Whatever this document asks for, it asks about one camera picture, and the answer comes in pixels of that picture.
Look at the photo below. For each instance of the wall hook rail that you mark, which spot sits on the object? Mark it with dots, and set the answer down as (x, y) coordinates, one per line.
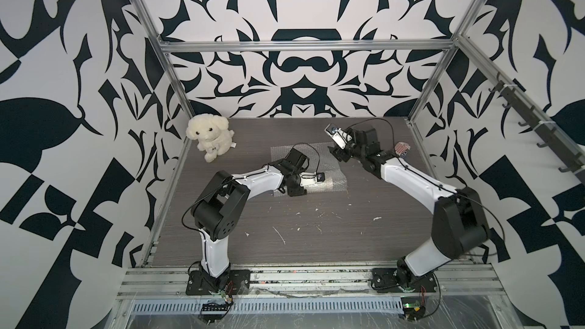
(534, 119)

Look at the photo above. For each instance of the white plush dog toy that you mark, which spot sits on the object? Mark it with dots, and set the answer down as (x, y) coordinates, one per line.
(213, 135)

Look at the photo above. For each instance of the right controller board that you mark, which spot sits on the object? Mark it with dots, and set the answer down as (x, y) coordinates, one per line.
(413, 310)

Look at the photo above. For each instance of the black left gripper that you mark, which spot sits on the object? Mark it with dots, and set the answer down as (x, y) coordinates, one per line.
(297, 185)

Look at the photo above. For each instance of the left controller board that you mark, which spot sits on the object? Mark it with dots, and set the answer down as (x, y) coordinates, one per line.
(211, 312)

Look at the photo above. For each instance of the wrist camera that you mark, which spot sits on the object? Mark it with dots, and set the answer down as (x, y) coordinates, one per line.
(311, 178)
(340, 137)

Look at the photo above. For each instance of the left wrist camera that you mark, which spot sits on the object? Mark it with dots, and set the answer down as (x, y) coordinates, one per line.
(311, 178)

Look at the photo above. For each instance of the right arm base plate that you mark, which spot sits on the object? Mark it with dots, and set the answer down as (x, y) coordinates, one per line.
(401, 280)

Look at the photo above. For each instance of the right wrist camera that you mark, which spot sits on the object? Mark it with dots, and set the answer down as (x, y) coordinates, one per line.
(340, 137)

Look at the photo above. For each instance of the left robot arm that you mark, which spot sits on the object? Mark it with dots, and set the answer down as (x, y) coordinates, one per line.
(218, 209)

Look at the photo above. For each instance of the controller board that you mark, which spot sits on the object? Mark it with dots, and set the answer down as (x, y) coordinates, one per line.
(211, 312)
(413, 310)

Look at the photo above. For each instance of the clear bubble wrap sheet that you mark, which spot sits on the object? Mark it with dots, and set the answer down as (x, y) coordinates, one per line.
(322, 161)

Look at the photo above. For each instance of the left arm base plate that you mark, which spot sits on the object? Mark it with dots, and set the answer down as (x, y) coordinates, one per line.
(231, 281)

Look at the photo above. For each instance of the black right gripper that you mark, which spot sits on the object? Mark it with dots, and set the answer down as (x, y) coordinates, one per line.
(339, 153)

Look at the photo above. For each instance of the aluminium mounting rail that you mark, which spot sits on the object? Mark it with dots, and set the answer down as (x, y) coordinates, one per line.
(460, 277)

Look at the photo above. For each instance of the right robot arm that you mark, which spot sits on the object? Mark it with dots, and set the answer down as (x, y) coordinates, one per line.
(459, 221)

